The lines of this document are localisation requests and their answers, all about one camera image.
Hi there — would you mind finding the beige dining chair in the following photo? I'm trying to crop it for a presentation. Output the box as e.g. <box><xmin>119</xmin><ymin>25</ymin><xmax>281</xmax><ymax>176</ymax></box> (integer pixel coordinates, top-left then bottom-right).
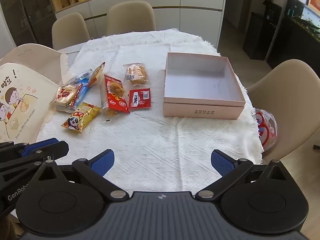
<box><xmin>246</xmin><ymin>59</ymin><xmax>320</xmax><ymax>178</ymax></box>
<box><xmin>0</xmin><ymin>43</ymin><xmax>63</xmax><ymax>85</ymax></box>
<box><xmin>105</xmin><ymin>1</ymin><xmax>157</xmax><ymax>37</ymax></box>
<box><xmin>52</xmin><ymin>12</ymin><xmax>91</xmax><ymax>51</ymax></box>

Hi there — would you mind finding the small red square packet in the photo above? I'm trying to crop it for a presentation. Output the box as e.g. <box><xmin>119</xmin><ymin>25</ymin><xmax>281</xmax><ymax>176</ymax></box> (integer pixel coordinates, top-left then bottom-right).
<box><xmin>128</xmin><ymin>88</ymin><xmax>152</xmax><ymax>111</ymax></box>

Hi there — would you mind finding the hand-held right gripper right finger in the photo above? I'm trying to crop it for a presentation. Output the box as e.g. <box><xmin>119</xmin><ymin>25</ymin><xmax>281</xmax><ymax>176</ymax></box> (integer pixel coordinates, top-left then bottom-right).
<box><xmin>195</xmin><ymin>149</ymin><xmax>292</xmax><ymax>202</ymax></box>

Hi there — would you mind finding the black bin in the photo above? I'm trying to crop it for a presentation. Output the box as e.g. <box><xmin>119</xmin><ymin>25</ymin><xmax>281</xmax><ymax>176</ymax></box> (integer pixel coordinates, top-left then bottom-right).
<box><xmin>242</xmin><ymin>12</ymin><xmax>269</xmax><ymax>60</ymax></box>

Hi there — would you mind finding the pink cardboard box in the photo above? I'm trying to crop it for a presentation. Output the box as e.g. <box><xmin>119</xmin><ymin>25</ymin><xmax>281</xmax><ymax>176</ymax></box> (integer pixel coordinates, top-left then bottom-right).
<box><xmin>162</xmin><ymin>52</ymin><xmax>247</xmax><ymax>120</ymax></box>

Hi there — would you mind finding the yellow panda snack packet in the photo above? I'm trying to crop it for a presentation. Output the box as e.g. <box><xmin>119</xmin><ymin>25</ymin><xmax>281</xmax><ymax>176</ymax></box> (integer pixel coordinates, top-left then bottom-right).
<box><xmin>61</xmin><ymin>102</ymin><xmax>102</xmax><ymax>134</ymax></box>

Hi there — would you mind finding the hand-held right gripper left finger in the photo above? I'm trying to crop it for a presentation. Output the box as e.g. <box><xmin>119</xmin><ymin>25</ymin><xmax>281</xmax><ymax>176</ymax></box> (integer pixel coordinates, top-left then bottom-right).
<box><xmin>31</xmin><ymin>149</ymin><xmax>128</xmax><ymax>202</ymax></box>

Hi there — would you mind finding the long clear biscuit packet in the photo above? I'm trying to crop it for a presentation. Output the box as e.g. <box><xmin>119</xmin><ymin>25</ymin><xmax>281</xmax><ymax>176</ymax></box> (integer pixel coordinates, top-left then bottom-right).
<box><xmin>99</xmin><ymin>80</ymin><xmax>118</xmax><ymax>118</ymax></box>

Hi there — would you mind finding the black tank stand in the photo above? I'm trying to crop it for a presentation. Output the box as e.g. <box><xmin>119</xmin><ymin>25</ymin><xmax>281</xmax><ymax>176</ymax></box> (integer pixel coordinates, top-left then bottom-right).
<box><xmin>266</xmin><ymin>17</ymin><xmax>320</xmax><ymax>74</ymax></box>

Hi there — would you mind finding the white textured tablecloth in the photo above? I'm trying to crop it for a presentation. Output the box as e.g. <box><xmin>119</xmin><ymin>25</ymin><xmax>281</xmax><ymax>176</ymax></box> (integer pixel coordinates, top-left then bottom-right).
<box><xmin>36</xmin><ymin>29</ymin><xmax>265</xmax><ymax>193</ymax></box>

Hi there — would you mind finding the round rice cracker packet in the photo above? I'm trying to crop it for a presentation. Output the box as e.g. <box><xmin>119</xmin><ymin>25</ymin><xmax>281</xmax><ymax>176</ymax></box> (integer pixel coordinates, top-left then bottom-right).
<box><xmin>51</xmin><ymin>83</ymin><xmax>83</xmax><ymax>107</ymax></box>

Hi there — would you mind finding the dark glass cabinet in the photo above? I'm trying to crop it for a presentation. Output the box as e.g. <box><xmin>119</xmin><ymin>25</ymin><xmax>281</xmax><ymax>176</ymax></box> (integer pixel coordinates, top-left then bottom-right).
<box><xmin>0</xmin><ymin>0</ymin><xmax>57</xmax><ymax>48</ymax></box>

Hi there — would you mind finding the blue cookie packet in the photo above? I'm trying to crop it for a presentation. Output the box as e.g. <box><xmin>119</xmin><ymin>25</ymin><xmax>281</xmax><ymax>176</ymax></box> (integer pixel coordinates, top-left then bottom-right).
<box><xmin>64</xmin><ymin>71</ymin><xmax>91</xmax><ymax>112</ymax></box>

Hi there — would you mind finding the cream cartoon printed bag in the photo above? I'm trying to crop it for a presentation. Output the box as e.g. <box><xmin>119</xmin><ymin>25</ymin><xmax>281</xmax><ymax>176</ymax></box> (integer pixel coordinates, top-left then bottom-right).
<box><xmin>0</xmin><ymin>52</ymin><xmax>73</xmax><ymax>144</ymax></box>

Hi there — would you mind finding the red windowed snack packet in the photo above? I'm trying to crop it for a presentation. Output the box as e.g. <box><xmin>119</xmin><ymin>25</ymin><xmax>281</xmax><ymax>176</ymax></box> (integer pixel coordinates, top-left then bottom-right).
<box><xmin>104</xmin><ymin>74</ymin><xmax>130</xmax><ymax>114</ymax></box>

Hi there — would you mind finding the clear pastry packet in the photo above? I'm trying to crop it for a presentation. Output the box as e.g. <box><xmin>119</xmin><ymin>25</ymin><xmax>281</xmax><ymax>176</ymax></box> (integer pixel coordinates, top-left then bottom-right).
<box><xmin>123</xmin><ymin>63</ymin><xmax>148</xmax><ymax>85</ymax></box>

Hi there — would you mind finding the white sideboard cabinet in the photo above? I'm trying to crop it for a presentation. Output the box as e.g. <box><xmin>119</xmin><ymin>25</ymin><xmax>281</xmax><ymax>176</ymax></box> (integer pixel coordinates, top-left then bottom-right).
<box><xmin>46</xmin><ymin>0</ymin><xmax>228</xmax><ymax>55</ymax></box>

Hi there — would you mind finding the red and white plastic bag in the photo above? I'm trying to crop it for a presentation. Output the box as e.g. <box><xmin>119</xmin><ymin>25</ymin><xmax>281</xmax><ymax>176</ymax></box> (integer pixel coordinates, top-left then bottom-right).
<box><xmin>254</xmin><ymin>109</ymin><xmax>278</xmax><ymax>155</ymax></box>

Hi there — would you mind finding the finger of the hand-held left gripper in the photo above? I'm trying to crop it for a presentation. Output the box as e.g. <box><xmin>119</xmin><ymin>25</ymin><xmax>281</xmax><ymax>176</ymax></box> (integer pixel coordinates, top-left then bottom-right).
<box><xmin>0</xmin><ymin>138</ymin><xmax>60</xmax><ymax>157</ymax></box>
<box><xmin>0</xmin><ymin>141</ymin><xmax>70</xmax><ymax>179</ymax></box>

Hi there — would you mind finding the fish tank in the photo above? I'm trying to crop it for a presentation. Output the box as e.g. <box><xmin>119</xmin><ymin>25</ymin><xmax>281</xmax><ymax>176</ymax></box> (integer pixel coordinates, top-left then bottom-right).
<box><xmin>285</xmin><ymin>0</ymin><xmax>320</xmax><ymax>40</ymax></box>

